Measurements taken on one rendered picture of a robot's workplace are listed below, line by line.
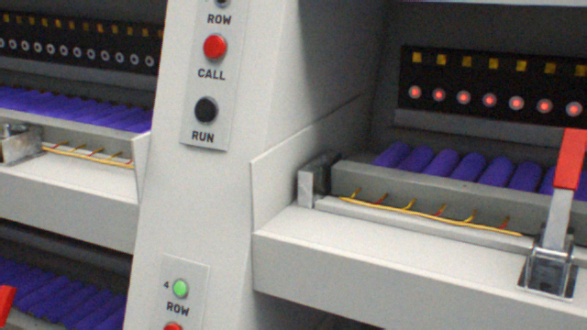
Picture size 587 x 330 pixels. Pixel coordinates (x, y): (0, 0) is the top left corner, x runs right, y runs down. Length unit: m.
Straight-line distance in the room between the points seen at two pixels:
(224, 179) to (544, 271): 0.21
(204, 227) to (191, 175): 0.04
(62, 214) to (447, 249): 0.30
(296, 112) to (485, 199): 0.14
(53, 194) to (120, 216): 0.07
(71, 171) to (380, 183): 0.25
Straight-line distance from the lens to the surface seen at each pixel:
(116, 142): 0.54
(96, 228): 0.51
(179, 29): 0.45
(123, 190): 0.49
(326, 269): 0.40
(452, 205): 0.43
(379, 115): 0.59
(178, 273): 0.45
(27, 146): 0.58
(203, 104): 0.43
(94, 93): 0.71
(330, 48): 0.48
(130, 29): 0.69
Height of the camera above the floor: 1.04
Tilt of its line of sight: 4 degrees down
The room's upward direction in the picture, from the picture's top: 9 degrees clockwise
